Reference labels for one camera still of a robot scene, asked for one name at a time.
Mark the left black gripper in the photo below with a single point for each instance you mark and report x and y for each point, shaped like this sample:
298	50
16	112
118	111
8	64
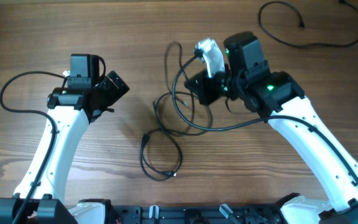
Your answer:
115	93

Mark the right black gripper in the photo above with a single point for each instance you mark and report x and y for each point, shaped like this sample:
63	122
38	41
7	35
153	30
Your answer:
202	88

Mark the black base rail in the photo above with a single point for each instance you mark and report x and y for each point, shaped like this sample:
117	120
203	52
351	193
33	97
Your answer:
249	214

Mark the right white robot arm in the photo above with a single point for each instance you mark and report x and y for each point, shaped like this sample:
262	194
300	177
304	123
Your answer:
240	71

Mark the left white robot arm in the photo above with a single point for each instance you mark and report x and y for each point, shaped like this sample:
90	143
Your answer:
86	93

